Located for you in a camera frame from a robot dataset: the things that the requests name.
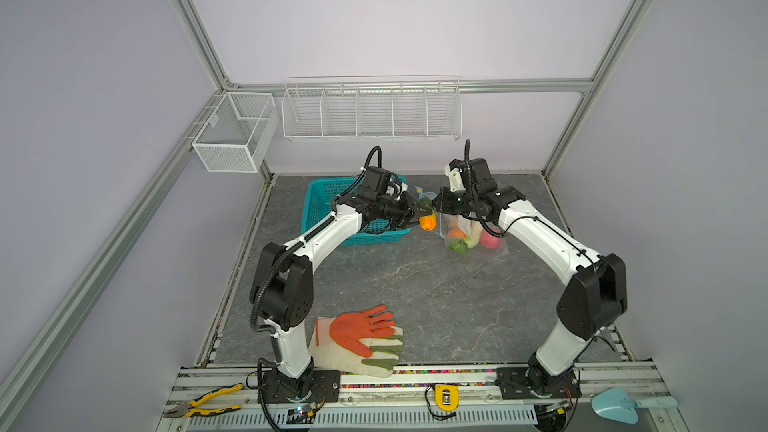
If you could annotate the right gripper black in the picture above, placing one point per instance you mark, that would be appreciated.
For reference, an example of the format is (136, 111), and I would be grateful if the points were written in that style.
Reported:
(444, 196)

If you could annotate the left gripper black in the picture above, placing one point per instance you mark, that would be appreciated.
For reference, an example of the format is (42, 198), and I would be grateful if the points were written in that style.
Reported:
(409, 211)

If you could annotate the small orange toy carrot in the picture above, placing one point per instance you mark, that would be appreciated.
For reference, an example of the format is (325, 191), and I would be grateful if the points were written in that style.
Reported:
(457, 233)

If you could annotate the clear zip top bag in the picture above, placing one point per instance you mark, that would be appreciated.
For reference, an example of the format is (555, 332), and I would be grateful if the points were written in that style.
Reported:
(447, 222)

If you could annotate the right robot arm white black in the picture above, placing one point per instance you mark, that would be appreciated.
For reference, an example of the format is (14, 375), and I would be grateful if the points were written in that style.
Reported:
(595, 293)

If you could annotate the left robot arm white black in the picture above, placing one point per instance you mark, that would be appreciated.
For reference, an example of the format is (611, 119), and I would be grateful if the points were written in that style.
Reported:
(282, 293)

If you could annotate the green striped work glove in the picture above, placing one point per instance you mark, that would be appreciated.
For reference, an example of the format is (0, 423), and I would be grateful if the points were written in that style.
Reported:
(385, 353)

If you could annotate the white mesh box basket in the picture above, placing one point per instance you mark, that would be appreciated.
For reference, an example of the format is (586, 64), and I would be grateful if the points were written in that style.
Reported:
(236, 135)

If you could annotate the yellow tape measure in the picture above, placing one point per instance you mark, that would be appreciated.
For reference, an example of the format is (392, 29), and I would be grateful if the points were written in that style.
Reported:
(442, 401)

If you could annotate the teal plastic scoop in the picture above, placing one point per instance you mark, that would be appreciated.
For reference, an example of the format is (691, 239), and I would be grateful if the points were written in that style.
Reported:
(616, 405)

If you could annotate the yellow black pliers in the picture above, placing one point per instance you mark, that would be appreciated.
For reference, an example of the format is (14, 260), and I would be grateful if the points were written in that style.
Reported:
(195, 407)

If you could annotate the white wire shelf basket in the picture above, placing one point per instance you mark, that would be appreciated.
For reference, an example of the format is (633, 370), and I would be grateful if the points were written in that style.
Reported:
(406, 107)

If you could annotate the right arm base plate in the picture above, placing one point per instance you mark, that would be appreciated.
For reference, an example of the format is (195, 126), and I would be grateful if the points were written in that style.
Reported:
(524, 382)

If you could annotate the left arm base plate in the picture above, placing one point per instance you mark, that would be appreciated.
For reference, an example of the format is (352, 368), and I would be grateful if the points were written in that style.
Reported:
(316, 385)

